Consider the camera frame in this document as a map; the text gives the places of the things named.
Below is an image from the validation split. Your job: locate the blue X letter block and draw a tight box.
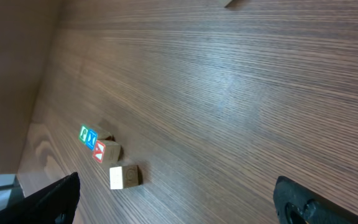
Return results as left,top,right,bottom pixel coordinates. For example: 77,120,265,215
85,129,112,151

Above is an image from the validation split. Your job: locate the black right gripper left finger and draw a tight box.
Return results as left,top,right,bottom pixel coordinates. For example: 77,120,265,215
0,172,80,224

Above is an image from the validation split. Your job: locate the red A letter block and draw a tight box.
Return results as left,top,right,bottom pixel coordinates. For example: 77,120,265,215
93,140,121,164

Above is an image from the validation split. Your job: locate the green J letter block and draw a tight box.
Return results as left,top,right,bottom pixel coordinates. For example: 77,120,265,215
79,124,102,145

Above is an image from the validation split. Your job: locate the blue H letter block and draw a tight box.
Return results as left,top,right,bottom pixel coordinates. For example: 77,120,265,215
109,165,139,190

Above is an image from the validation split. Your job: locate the red I letter block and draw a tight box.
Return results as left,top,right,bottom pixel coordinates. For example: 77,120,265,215
218,0,233,7

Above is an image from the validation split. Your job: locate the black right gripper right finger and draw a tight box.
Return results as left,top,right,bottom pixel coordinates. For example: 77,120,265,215
273,176,358,224

